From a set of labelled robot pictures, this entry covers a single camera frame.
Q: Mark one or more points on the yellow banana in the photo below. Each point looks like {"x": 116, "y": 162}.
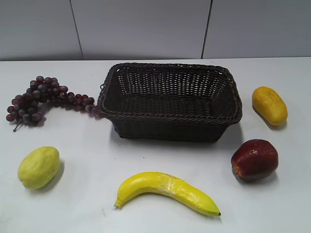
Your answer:
{"x": 169, "y": 186}

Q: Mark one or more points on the black woven basket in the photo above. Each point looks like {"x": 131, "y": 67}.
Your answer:
{"x": 175, "y": 102}

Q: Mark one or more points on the red apple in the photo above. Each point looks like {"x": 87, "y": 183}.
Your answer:
{"x": 254, "y": 160}

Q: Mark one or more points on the orange-yellow mango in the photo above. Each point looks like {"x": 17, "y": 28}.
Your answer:
{"x": 268, "y": 103}

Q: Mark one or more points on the yellow-green lemon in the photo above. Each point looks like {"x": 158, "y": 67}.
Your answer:
{"x": 39, "y": 167}

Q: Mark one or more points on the purple grape bunch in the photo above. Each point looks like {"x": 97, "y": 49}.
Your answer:
{"x": 44, "y": 93}

